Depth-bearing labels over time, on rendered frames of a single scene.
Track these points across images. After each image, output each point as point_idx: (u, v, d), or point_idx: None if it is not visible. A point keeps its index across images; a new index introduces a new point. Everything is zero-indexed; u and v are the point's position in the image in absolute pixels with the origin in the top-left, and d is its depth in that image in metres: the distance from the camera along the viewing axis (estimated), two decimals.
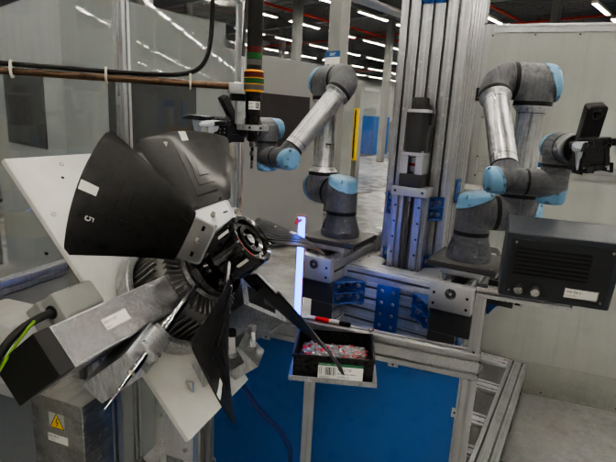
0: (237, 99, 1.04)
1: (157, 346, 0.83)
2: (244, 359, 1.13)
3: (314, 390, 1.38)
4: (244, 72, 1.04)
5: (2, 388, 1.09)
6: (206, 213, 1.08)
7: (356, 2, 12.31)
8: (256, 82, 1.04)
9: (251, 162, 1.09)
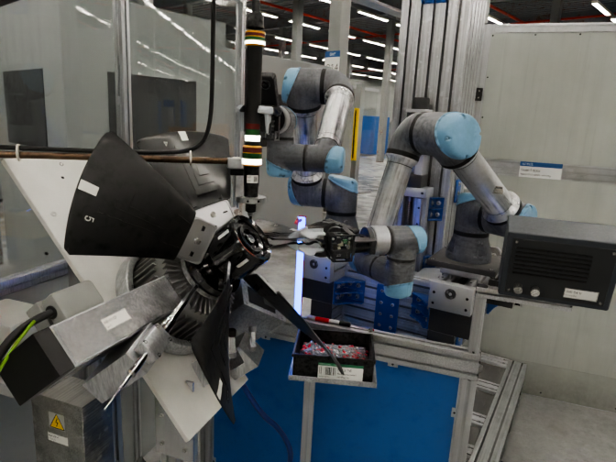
0: (236, 174, 1.07)
1: (157, 346, 0.83)
2: (244, 359, 1.13)
3: (314, 390, 1.38)
4: (242, 148, 1.08)
5: (2, 388, 1.09)
6: (206, 213, 1.08)
7: (356, 2, 12.31)
8: (254, 158, 1.07)
9: None
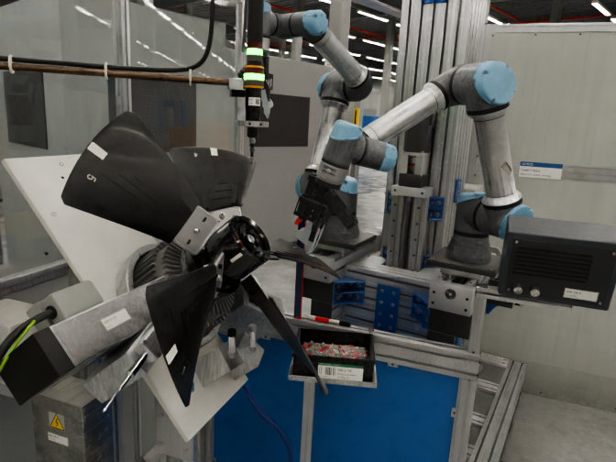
0: (237, 95, 1.03)
1: (157, 346, 0.83)
2: (244, 359, 1.13)
3: (314, 390, 1.38)
4: (244, 69, 1.04)
5: (2, 388, 1.09)
6: (216, 214, 1.11)
7: (356, 2, 12.31)
8: (256, 79, 1.03)
9: (253, 159, 1.09)
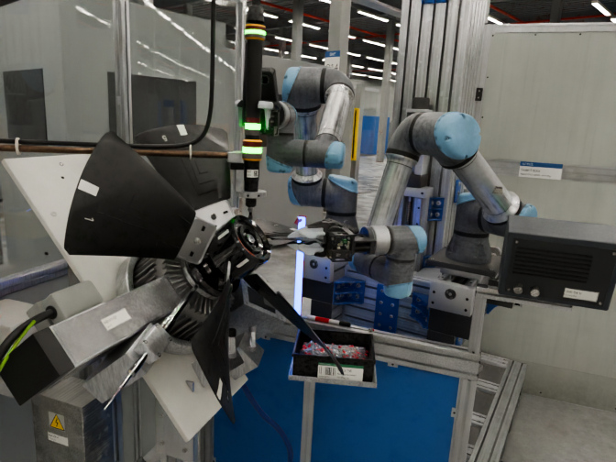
0: (236, 169, 1.07)
1: (157, 346, 0.83)
2: (244, 359, 1.13)
3: (314, 390, 1.38)
4: (242, 142, 1.08)
5: (2, 388, 1.09)
6: None
7: (356, 2, 12.31)
8: (254, 152, 1.07)
9: None
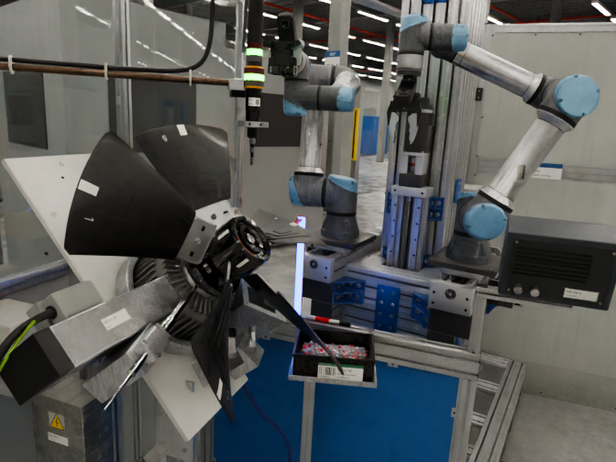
0: (237, 95, 1.03)
1: (157, 346, 0.83)
2: (244, 359, 1.13)
3: (314, 390, 1.38)
4: (244, 69, 1.04)
5: (2, 388, 1.09)
6: None
7: (356, 2, 12.31)
8: (256, 79, 1.03)
9: (250, 159, 1.09)
